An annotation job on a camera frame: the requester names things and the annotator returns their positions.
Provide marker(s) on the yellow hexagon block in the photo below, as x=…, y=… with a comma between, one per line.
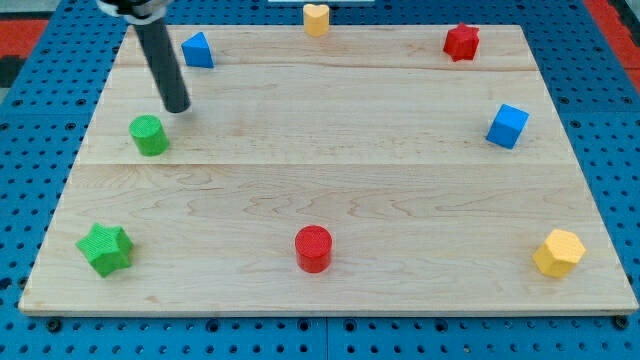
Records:
x=559, y=254

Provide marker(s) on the green cylinder block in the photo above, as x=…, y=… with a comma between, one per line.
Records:
x=148, y=135

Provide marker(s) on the red star block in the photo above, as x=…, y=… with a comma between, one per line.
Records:
x=462, y=42

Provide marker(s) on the light wooden board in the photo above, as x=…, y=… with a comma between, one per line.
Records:
x=371, y=132

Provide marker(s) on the green star block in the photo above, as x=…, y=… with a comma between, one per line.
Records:
x=106, y=249

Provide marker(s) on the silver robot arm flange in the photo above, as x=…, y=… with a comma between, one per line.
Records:
x=135, y=12

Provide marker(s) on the blue triangular prism block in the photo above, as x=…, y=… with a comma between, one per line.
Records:
x=196, y=51

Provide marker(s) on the yellow heart block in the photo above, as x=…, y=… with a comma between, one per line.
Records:
x=316, y=19

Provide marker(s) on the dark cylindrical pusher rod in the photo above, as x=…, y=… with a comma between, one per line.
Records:
x=163, y=64

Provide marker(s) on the red cylinder block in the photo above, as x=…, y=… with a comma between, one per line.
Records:
x=313, y=245

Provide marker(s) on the blue cube block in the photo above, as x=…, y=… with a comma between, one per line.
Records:
x=507, y=126

